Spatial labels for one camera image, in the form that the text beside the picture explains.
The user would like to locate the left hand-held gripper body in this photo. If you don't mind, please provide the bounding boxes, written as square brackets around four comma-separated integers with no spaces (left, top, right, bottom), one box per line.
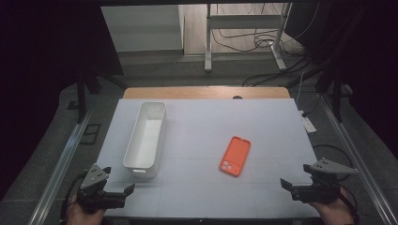
[76,163,128,214]

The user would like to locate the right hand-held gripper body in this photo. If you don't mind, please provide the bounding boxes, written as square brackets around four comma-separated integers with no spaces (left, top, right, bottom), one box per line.
[290,157,360,204]

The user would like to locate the white plastic bin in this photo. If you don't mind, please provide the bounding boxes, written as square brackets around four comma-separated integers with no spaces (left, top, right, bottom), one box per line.
[122,101,167,180]

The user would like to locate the orange phone case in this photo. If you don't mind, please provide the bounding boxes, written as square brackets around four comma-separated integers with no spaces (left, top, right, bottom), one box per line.
[218,135,252,178]

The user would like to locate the person's left hand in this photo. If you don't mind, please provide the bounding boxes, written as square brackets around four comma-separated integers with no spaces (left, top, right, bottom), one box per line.
[66,193,106,225]

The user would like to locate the person's right hand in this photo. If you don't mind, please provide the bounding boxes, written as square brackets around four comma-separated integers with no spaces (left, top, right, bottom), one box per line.
[308,187,356,225]

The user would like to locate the white power strip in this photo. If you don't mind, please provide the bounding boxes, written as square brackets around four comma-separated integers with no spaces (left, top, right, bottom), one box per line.
[298,110,317,134]

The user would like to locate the black metal stand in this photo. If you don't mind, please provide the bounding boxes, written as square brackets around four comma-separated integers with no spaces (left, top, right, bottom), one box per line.
[67,71,126,125]
[314,62,355,123]

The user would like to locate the white board table cover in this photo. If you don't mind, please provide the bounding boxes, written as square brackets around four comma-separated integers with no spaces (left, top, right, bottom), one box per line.
[95,97,322,218]

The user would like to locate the wooden table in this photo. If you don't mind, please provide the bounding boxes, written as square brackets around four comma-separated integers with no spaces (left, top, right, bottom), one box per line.
[122,86,291,100]

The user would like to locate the dark curtain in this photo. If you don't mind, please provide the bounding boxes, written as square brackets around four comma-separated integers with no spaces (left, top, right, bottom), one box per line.
[284,0,398,158]
[0,0,123,201]

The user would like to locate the white panel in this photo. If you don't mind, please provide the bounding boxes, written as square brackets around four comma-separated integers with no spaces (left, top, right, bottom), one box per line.
[100,4,186,53]

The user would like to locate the left hand-held gripper cable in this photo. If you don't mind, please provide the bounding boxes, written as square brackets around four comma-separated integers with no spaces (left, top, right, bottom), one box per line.
[60,170,88,224]

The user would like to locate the hand-held gripper cable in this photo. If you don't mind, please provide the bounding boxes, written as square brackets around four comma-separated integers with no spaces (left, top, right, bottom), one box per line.
[339,184,360,224]
[60,170,88,224]

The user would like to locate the right hand-held gripper cable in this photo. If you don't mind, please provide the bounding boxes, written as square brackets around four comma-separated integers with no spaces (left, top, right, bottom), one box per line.
[339,184,360,224]

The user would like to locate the looped black cable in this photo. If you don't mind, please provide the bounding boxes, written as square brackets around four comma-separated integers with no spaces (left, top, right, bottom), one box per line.
[312,143,354,182]

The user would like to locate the aluminium rail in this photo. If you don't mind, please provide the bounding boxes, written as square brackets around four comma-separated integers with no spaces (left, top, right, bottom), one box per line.
[27,106,95,225]
[320,93,398,225]

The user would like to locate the white cable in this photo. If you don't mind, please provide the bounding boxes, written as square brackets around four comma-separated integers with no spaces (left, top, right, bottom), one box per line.
[297,71,306,111]

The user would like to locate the black floor cable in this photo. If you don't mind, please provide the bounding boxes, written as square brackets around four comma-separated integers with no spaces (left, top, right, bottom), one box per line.
[242,55,314,88]

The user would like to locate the tangled black floor cables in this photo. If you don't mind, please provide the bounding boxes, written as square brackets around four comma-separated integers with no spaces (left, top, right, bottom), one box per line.
[210,3,314,57]

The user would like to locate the white metal desk frame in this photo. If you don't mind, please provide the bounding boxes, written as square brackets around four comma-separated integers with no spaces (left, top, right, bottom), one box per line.
[204,3,294,73]

